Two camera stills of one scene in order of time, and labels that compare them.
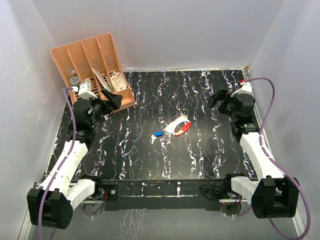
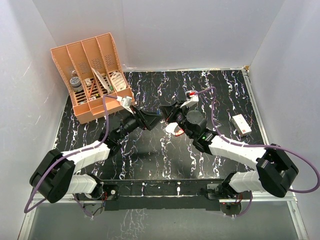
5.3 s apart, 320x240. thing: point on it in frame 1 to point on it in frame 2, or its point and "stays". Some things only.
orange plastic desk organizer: (96, 60) stays
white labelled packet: (118, 81) stays
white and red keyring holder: (171, 127) stays
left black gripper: (116, 101) to (147, 121)
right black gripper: (220, 95) to (173, 110)
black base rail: (195, 195) stays
